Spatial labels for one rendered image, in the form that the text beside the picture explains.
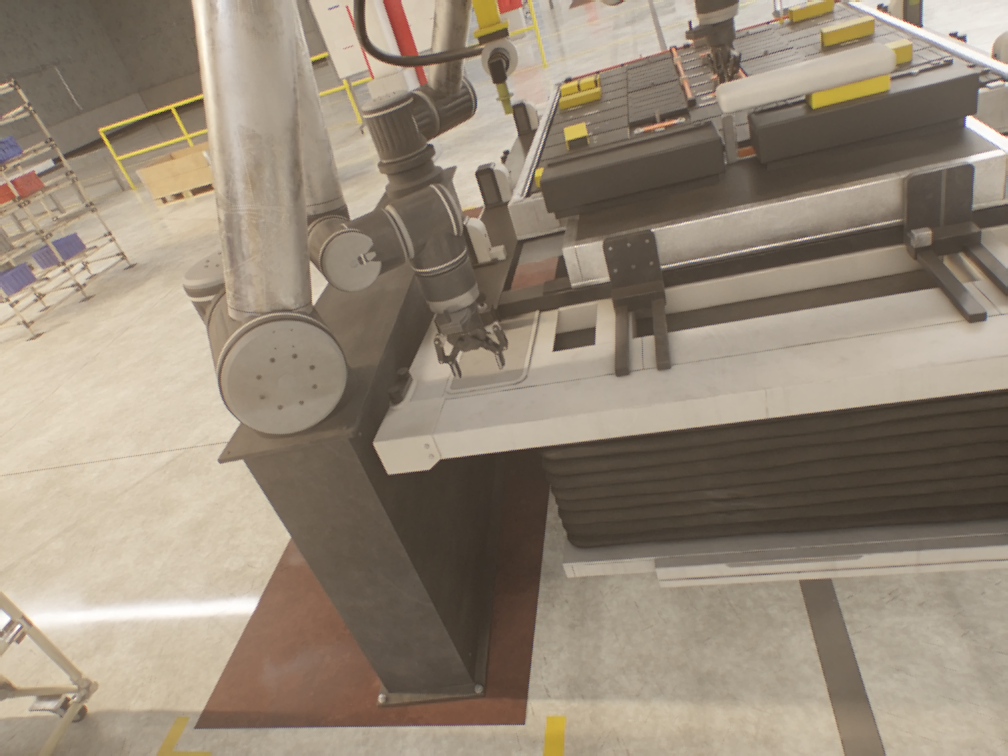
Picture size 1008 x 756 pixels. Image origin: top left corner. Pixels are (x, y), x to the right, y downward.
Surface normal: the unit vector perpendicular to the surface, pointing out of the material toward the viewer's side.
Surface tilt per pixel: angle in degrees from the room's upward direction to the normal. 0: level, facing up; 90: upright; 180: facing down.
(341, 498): 90
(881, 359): 0
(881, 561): 90
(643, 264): 90
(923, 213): 90
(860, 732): 0
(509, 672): 0
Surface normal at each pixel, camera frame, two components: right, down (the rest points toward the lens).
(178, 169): -0.21, 0.56
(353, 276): 0.40, 0.36
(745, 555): -0.29, -0.82
